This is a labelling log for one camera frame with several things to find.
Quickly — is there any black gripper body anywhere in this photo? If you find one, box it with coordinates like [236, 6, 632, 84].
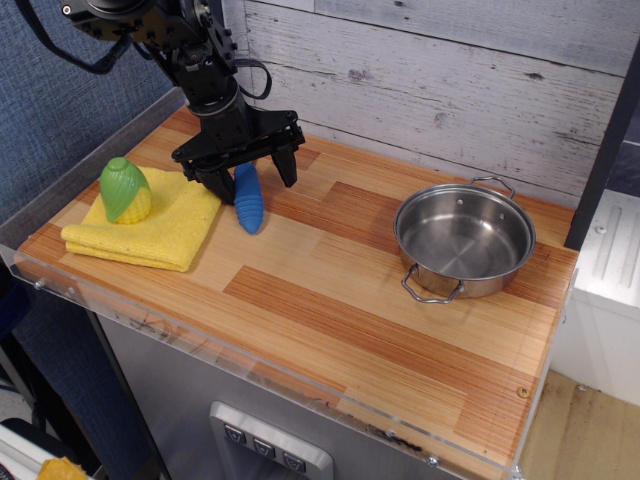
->
[172, 94, 305, 171]

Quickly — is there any dark left vertical post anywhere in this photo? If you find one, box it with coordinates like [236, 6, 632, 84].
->
[209, 0, 237, 58]

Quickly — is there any blue handled metal fork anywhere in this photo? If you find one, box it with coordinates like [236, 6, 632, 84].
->
[234, 163, 264, 234]

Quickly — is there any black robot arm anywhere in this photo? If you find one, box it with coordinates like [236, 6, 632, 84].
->
[61, 1, 304, 204]

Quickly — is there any clear acrylic edge guard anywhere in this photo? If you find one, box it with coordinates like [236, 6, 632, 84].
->
[2, 236, 576, 479]

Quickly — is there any dark vertical post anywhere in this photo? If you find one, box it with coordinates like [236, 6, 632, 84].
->
[209, 0, 237, 58]
[564, 42, 639, 251]

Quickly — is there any stainless steel pot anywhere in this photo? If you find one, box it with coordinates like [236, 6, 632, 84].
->
[394, 176, 536, 304]

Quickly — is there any folded yellow napkin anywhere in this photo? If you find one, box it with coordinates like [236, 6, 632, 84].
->
[61, 167, 222, 272]

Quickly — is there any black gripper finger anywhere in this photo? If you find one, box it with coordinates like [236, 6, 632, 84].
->
[271, 147, 298, 188]
[196, 168, 235, 205]

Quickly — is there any white block on right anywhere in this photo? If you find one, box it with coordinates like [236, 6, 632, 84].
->
[550, 190, 639, 405]

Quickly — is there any toy corn cob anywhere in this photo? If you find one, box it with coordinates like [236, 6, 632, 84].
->
[100, 157, 151, 224]

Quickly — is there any silver button control panel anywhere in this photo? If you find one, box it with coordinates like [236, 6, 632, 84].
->
[209, 401, 334, 479]

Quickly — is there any dark right vertical post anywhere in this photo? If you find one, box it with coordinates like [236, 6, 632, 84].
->
[564, 42, 639, 251]

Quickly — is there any black braided cable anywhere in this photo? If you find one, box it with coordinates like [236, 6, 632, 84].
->
[14, 0, 134, 76]

